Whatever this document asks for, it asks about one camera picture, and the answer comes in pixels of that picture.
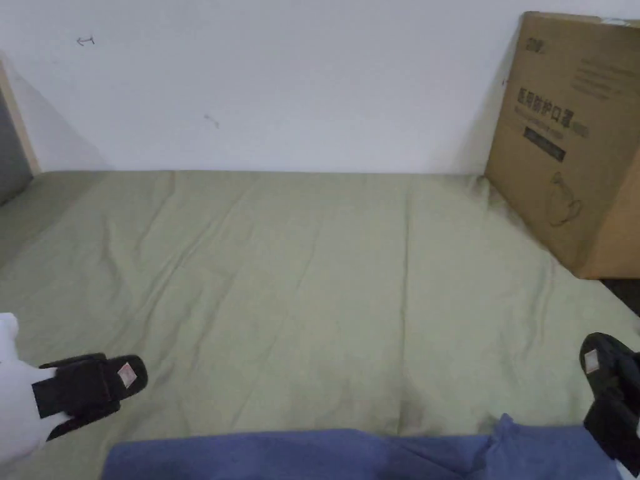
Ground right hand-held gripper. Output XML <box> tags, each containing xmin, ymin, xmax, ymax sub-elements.
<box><xmin>579</xmin><ymin>332</ymin><xmax>640</xmax><ymax>479</ymax></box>

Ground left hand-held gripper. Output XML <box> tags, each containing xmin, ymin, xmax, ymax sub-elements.
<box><xmin>0</xmin><ymin>312</ymin><xmax>150</xmax><ymax>467</ymax></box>

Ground blue garment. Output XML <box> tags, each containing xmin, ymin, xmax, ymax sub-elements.
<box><xmin>102</xmin><ymin>413</ymin><xmax>626</xmax><ymax>480</ymax></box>

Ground bed with pale green sheet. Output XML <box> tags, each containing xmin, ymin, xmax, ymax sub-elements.
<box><xmin>0</xmin><ymin>169</ymin><xmax>640</xmax><ymax>480</ymax></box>

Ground brown cardboard carton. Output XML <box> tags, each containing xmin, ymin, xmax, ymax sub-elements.
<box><xmin>482</xmin><ymin>11</ymin><xmax>640</xmax><ymax>280</ymax></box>

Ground grey headboard with wooden frame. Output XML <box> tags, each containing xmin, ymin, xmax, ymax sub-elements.
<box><xmin>0</xmin><ymin>52</ymin><xmax>41</xmax><ymax>206</ymax></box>

